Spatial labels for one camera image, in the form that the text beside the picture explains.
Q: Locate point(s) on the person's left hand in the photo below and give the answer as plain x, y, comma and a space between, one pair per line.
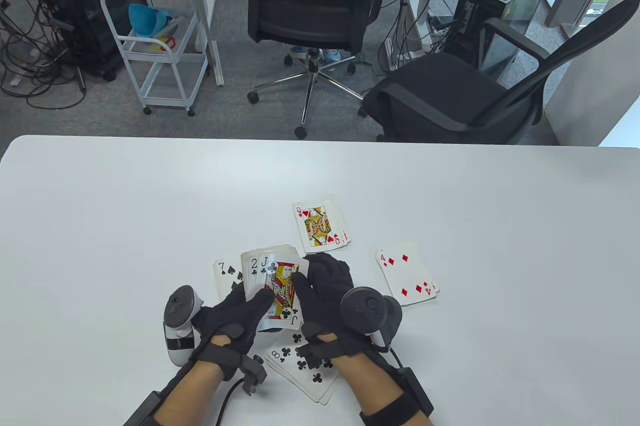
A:
230, 331

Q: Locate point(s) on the person's right hand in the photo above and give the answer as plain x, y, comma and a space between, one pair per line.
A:
325, 311

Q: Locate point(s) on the pile of spade playing cards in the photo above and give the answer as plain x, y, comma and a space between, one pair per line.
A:
227, 281

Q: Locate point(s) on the two of clubs playing card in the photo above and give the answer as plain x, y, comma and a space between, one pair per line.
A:
253, 278

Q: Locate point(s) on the jack of clubs playing card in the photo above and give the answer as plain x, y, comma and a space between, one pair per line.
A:
282, 271

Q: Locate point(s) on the eight of clubs playing card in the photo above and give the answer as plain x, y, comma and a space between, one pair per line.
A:
295, 371

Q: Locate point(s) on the deck of playing cards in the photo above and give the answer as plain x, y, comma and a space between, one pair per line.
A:
247, 256

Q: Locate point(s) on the queen of hearts playing card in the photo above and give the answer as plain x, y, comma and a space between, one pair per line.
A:
315, 223

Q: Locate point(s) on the four of diamonds playing card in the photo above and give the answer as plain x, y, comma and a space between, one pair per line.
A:
410, 271

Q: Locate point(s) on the person's left forearm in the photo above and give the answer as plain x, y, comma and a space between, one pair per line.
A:
190, 396

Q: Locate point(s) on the person's right forearm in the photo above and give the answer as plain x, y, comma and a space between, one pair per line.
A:
375, 386

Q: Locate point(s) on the grey white VR controller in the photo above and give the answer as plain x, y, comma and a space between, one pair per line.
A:
365, 311
177, 343

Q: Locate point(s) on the black mesh office chair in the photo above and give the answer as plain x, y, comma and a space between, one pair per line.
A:
435, 91
300, 16

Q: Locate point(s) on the white power strip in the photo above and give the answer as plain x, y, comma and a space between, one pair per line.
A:
436, 31

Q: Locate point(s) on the blue plastic funnel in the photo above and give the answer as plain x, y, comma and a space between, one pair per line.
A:
142, 21

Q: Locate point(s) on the black glass computer tower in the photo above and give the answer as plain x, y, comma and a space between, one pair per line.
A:
490, 1

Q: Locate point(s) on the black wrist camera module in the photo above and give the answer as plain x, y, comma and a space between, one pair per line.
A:
315, 358
252, 373

